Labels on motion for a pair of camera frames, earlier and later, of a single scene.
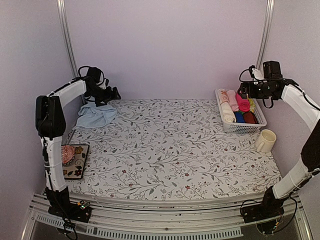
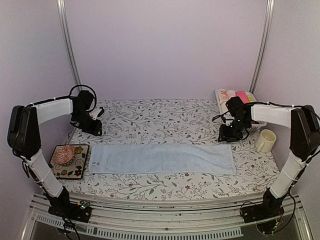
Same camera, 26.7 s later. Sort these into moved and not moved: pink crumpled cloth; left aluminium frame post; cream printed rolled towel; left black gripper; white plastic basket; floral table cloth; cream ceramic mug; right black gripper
Moved: left black gripper; right black gripper
Not moved: cream ceramic mug; floral table cloth; cream printed rolled towel; pink crumpled cloth; left aluminium frame post; white plastic basket
